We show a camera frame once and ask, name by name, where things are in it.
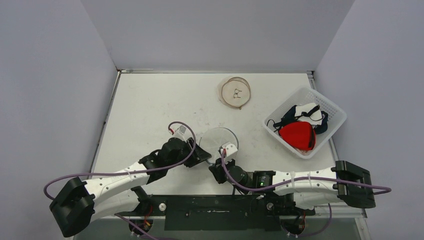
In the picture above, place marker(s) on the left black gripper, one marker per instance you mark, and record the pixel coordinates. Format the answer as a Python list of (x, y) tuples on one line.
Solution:
[(199, 156)]

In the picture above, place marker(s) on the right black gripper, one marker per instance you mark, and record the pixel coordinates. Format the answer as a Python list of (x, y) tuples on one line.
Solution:
[(218, 170)]

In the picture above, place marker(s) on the blue-trim mesh laundry bag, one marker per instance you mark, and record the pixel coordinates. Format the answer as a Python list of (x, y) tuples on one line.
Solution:
[(213, 139)]

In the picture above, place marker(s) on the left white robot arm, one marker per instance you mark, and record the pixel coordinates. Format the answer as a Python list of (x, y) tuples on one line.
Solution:
[(81, 202)]

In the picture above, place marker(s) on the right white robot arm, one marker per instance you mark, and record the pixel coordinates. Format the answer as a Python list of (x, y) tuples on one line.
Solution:
[(305, 189)]

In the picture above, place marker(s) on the navy blue bra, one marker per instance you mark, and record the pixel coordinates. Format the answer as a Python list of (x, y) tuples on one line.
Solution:
[(310, 113)]

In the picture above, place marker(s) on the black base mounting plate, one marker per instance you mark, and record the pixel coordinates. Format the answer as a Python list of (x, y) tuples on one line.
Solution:
[(220, 212)]

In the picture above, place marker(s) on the white plastic basket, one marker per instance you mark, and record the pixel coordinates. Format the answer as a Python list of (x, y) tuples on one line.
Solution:
[(303, 96)]

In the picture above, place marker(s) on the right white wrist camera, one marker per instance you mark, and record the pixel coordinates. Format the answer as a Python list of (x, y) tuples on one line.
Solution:
[(229, 151)]

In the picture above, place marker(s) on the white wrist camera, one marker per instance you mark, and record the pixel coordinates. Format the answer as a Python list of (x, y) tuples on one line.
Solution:
[(181, 133), (229, 151)]

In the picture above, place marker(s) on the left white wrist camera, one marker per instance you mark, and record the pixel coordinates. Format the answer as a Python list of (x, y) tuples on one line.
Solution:
[(181, 133)]

